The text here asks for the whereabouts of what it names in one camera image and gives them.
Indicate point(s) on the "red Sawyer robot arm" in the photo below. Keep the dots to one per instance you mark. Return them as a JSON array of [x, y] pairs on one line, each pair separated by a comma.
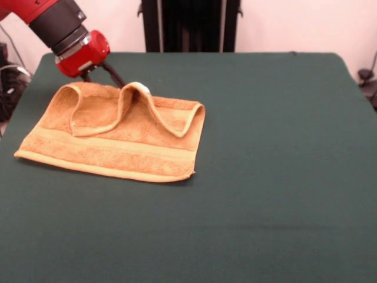
[[56, 23]]

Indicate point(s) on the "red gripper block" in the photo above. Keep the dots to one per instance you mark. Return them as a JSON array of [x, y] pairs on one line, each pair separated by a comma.
[[85, 56]]

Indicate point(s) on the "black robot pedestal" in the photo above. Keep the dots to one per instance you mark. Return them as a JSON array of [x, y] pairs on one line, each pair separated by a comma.
[[188, 29]]

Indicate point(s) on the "dark grey stand base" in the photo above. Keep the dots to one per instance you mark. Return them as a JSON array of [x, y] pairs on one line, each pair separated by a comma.
[[366, 85], [10, 88]]

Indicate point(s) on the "dark green table cloth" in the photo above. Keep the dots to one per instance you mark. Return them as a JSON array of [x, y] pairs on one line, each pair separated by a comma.
[[265, 147]]

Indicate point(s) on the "tan terry towel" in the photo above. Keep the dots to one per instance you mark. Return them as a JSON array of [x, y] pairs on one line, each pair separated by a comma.
[[117, 153]]

